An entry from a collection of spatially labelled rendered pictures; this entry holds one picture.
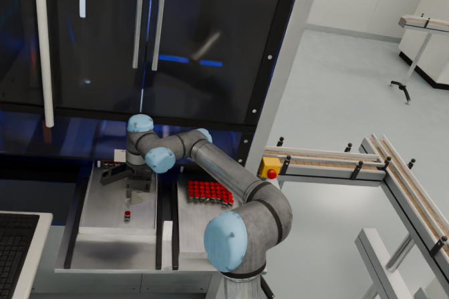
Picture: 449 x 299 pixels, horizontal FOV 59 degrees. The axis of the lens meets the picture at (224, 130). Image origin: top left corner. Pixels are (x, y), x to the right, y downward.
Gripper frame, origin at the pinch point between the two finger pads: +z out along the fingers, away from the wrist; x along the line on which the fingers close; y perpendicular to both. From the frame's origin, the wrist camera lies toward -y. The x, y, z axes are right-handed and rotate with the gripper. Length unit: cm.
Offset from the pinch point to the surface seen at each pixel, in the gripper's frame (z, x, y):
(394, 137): 94, 202, 259
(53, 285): 82, 22, -32
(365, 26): 70, 482, 343
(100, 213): 9.9, 3.6, -9.1
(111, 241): 10.4, -8.5, -4.1
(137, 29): -58, 13, -1
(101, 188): 9.7, 16.1, -10.4
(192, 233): 10.0, -4.2, 24.1
